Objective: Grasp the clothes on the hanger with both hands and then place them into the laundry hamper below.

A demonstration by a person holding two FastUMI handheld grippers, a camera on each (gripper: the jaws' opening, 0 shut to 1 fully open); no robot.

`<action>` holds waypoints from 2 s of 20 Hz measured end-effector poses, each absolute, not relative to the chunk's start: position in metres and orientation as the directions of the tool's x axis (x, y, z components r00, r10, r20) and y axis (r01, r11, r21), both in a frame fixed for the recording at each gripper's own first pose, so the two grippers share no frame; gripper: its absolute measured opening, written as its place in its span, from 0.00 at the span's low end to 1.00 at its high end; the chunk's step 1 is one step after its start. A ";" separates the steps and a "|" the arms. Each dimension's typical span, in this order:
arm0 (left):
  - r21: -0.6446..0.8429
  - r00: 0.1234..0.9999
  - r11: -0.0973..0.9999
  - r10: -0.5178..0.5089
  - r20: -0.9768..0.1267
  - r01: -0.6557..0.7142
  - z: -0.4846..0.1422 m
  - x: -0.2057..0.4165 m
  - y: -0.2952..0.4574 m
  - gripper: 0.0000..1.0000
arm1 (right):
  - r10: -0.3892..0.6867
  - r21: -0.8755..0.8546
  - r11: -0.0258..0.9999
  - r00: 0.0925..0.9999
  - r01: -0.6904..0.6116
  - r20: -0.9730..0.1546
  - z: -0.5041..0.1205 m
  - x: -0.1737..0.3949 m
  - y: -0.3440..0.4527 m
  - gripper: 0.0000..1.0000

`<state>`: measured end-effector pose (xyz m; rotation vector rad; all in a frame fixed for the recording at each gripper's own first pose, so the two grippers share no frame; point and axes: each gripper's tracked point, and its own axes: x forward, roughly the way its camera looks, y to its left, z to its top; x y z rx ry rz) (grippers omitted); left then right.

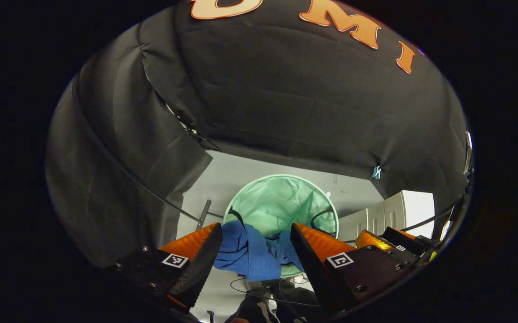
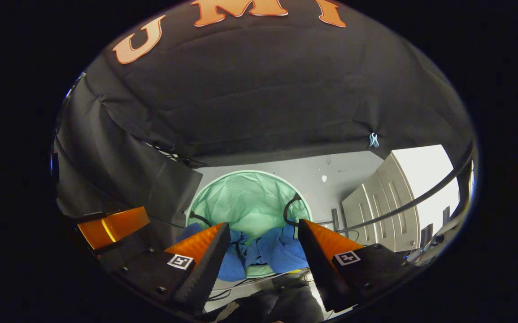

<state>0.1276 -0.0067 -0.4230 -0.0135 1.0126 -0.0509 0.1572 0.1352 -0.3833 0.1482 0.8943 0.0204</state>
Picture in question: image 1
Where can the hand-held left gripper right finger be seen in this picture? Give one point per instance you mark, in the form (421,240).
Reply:
(315,267)

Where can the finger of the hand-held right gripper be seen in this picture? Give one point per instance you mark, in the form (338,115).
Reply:
(409,244)

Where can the black clothes rack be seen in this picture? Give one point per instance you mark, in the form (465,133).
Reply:
(204,214)

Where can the white cabinet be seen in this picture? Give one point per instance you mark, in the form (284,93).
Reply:
(415,211)

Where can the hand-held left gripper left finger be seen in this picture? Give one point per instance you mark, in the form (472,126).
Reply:
(198,267)

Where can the dark patterned cloth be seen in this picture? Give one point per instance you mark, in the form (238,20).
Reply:
(258,309)

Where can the light blue clip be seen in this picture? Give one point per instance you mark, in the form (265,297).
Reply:
(376,173)

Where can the green laundry hamper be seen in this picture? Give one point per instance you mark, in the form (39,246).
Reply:
(281,202)

